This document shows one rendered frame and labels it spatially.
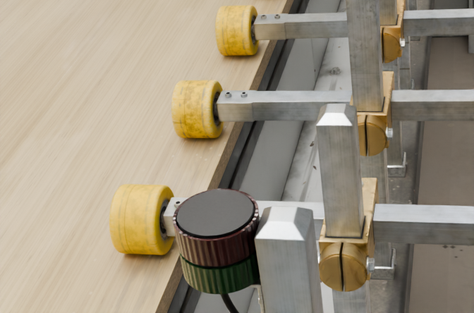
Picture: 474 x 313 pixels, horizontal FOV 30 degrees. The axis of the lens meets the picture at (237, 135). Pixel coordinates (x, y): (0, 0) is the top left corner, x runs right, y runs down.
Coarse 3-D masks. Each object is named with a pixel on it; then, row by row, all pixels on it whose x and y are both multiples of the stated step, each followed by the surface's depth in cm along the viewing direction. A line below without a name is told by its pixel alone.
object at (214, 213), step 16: (208, 192) 63; (224, 192) 63; (240, 192) 63; (192, 208) 62; (208, 208) 62; (224, 208) 61; (240, 208) 61; (176, 224) 61; (192, 224) 60; (208, 224) 60; (224, 224) 60; (240, 224) 60
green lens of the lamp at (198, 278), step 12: (192, 264) 61; (240, 264) 60; (252, 264) 61; (192, 276) 61; (204, 276) 61; (216, 276) 60; (228, 276) 60; (240, 276) 61; (252, 276) 61; (204, 288) 61; (216, 288) 61; (228, 288) 61; (240, 288) 61
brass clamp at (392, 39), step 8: (400, 0) 137; (400, 8) 135; (400, 16) 132; (400, 24) 130; (384, 32) 128; (392, 32) 129; (400, 32) 130; (384, 40) 129; (392, 40) 128; (400, 40) 129; (384, 48) 129; (392, 48) 129; (400, 48) 129; (384, 56) 130; (392, 56) 130; (400, 56) 132
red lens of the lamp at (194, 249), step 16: (176, 208) 62; (256, 208) 61; (256, 224) 60; (176, 240) 62; (192, 240) 59; (208, 240) 59; (224, 240) 59; (240, 240) 59; (192, 256) 60; (208, 256) 59; (224, 256) 59; (240, 256) 60
